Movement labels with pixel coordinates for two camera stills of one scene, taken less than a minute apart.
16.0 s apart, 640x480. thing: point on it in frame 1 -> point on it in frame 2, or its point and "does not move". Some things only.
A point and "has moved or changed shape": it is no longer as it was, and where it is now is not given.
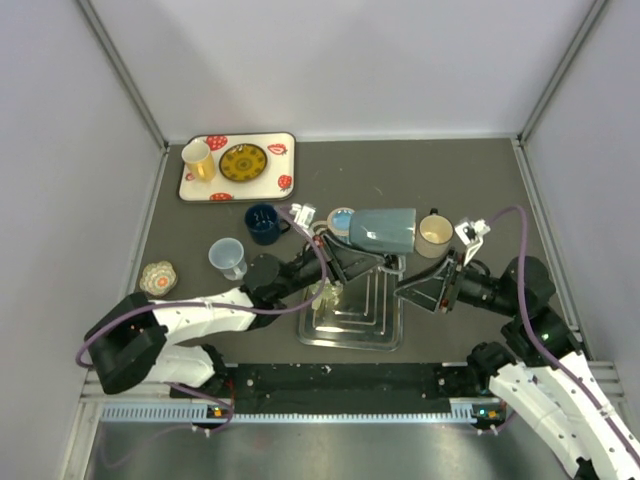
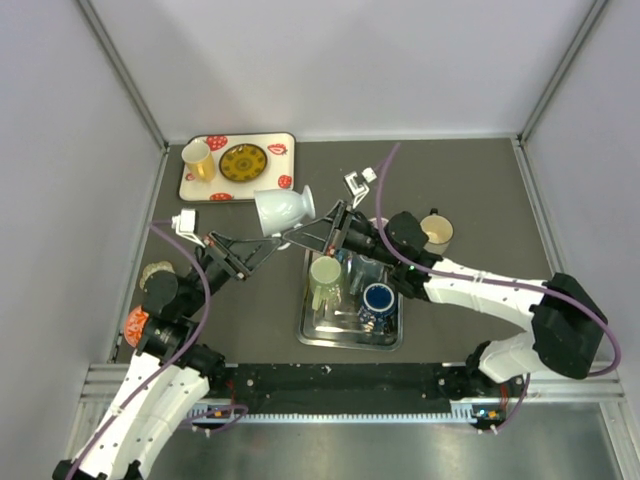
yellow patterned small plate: (242, 162) does not move
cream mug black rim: (434, 234) does not move
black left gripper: (341, 258) -> (256, 251)
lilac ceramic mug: (401, 264) has moved or changed shape
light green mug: (329, 292) does not move
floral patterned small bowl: (157, 278) does not move
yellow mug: (200, 162) does not move
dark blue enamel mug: (264, 223) -> (378, 311)
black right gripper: (426, 289) -> (325, 235)
